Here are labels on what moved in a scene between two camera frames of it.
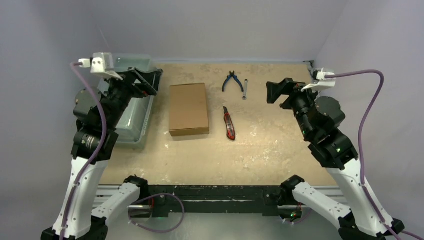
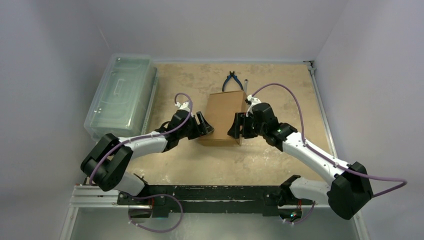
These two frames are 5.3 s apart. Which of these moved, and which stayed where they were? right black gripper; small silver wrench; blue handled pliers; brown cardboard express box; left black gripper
Moved: right black gripper; brown cardboard express box; left black gripper
Stayed: blue handled pliers; small silver wrench
